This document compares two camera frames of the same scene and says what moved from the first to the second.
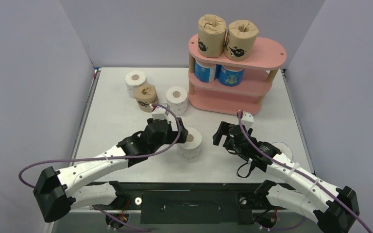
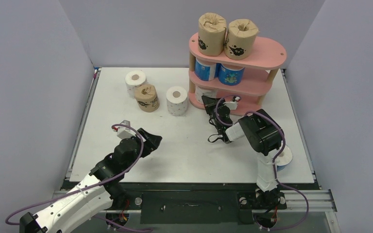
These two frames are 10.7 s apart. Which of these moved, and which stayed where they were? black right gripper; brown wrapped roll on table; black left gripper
Moved: black right gripper; black left gripper
Stayed: brown wrapped roll on table
